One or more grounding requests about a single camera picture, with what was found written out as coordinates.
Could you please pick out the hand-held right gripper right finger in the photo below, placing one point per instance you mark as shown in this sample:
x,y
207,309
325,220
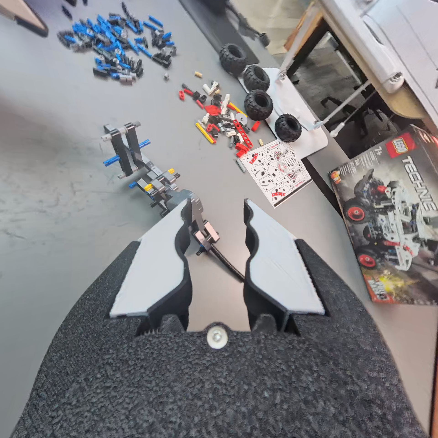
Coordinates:
x,y
280,270

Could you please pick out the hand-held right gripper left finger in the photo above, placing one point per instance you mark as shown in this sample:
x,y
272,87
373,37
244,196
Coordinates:
x,y
150,273

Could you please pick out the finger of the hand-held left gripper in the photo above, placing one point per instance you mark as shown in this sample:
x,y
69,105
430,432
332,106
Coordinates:
x,y
13,8

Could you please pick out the partly built toy chassis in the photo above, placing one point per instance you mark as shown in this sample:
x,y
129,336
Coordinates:
x,y
181,196

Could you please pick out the blue technic pin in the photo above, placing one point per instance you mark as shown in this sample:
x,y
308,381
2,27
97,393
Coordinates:
x,y
143,143
111,160

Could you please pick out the black beam and axle assembly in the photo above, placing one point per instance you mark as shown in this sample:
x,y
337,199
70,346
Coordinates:
x,y
120,152

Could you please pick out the grey desk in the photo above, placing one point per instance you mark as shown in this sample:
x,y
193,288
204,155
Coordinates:
x,y
51,205

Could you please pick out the sticker sheet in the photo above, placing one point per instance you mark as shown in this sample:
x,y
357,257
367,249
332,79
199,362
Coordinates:
x,y
273,174

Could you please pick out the pile of blue black pins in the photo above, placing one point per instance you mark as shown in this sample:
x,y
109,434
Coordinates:
x,y
113,44

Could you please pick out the grey technic tube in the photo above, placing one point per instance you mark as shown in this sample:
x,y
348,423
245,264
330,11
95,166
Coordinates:
x,y
241,165

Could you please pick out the printed toy box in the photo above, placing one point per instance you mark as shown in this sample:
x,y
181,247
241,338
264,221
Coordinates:
x,y
393,222

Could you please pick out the pile of red white parts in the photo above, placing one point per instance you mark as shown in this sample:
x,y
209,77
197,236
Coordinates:
x,y
236,128

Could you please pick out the yellow technic beam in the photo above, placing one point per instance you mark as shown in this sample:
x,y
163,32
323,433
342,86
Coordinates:
x,y
205,132

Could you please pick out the white plastic casing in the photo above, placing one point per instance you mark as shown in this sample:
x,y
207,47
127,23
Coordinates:
x,y
393,41

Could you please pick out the silver metal stand frame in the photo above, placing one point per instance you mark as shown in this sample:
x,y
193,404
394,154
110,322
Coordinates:
x,y
342,102

